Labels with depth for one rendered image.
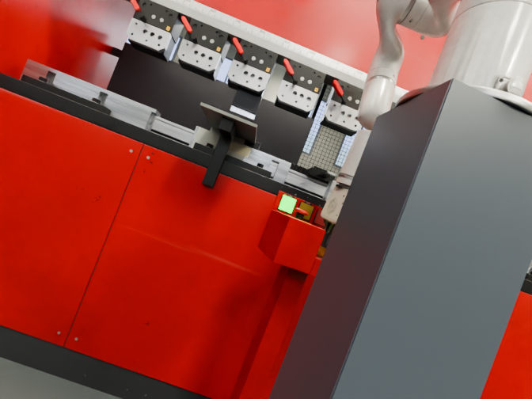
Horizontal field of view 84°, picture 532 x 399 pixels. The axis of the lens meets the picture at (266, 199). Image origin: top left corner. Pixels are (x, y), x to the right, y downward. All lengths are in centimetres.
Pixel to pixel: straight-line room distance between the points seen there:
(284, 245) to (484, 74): 50
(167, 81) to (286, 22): 80
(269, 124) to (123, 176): 91
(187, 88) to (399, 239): 158
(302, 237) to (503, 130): 47
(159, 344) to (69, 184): 62
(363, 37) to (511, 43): 88
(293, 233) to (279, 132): 105
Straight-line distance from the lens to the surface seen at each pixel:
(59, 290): 123
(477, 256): 43
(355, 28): 136
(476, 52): 52
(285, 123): 173
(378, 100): 93
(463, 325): 44
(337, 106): 122
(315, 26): 133
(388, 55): 105
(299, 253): 76
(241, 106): 121
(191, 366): 118
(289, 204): 89
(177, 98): 180
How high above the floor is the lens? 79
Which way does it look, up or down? 1 degrees up
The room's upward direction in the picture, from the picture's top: 21 degrees clockwise
